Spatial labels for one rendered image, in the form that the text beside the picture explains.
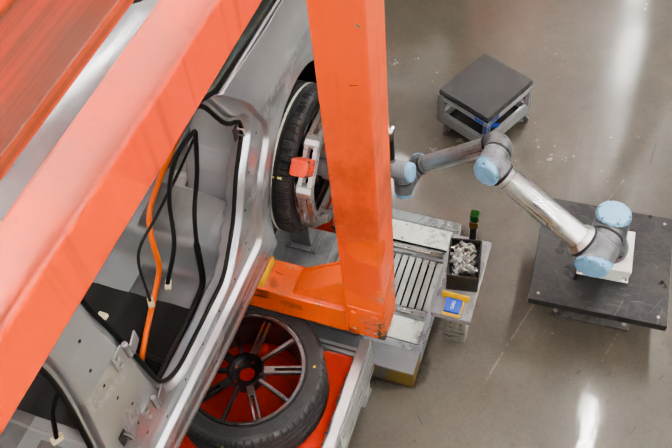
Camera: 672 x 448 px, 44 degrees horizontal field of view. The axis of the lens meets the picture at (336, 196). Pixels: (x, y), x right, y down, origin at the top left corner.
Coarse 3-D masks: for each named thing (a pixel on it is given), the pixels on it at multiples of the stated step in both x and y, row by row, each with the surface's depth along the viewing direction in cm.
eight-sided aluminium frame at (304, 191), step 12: (312, 132) 334; (312, 144) 332; (312, 156) 333; (300, 180) 335; (312, 180) 334; (300, 192) 336; (312, 192) 336; (300, 204) 342; (312, 204) 341; (324, 204) 375; (300, 216) 349; (312, 216) 346; (324, 216) 362
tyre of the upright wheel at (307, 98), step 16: (304, 96) 340; (288, 112) 335; (304, 112) 334; (288, 128) 331; (304, 128) 337; (288, 144) 330; (288, 160) 330; (272, 176) 332; (288, 176) 331; (272, 192) 335; (288, 192) 335; (272, 208) 340; (288, 208) 339; (272, 224) 354; (288, 224) 347
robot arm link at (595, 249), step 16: (496, 144) 345; (480, 160) 342; (496, 160) 341; (480, 176) 345; (496, 176) 340; (512, 176) 342; (512, 192) 344; (528, 192) 343; (544, 192) 347; (528, 208) 346; (544, 208) 345; (560, 208) 347; (544, 224) 349; (560, 224) 346; (576, 224) 347; (576, 240) 348; (592, 240) 346; (608, 240) 349; (576, 256) 351; (592, 256) 345; (608, 256) 346; (592, 272) 351; (608, 272) 347
